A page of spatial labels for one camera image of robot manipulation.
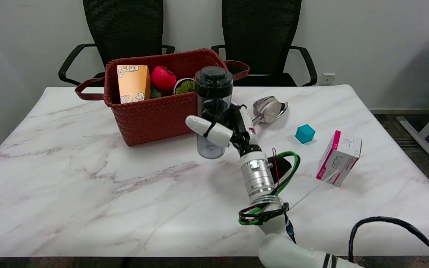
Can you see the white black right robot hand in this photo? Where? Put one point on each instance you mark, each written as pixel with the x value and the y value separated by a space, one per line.
pixel 218 134

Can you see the black lidded clear bottle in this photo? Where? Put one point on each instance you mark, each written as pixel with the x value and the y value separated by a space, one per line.
pixel 213 89

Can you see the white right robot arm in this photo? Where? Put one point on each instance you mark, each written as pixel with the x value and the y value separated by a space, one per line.
pixel 256 176

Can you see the red woven basket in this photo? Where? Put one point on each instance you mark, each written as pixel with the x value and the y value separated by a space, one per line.
pixel 155 115

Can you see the silver metal scoop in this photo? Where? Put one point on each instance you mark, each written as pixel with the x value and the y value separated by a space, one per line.
pixel 268 108

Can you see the green plant in white pot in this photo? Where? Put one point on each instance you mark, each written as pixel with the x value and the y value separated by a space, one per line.
pixel 185 86

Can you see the black flat device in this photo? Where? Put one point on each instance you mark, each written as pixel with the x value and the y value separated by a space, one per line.
pixel 283 167

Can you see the small green toy fruit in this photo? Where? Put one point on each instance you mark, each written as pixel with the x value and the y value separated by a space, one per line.
pixel 155 93

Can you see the red toy strawberry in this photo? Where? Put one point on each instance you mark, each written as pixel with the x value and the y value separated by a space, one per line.
pixel 163 78

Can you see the teal cube block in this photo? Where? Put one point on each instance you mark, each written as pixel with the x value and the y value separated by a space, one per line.
pixel 305 134

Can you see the orange popcorn box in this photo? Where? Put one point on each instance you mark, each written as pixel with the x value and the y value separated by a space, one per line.
pixel 133 83

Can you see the black mesh office chair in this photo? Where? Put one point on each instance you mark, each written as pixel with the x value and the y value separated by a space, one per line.
pixel 123 29
pixel 261 33

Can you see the white zip tie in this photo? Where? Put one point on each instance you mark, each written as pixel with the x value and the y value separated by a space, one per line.
pixel 311 191

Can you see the pink and white carton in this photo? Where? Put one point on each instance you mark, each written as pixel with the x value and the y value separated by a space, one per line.
pixel 339 157

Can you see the white wall socket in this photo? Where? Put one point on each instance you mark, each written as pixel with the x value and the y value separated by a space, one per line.
pixel 327 79

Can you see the white desk frame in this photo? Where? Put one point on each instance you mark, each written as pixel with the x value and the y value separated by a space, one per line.
pixel 428 130

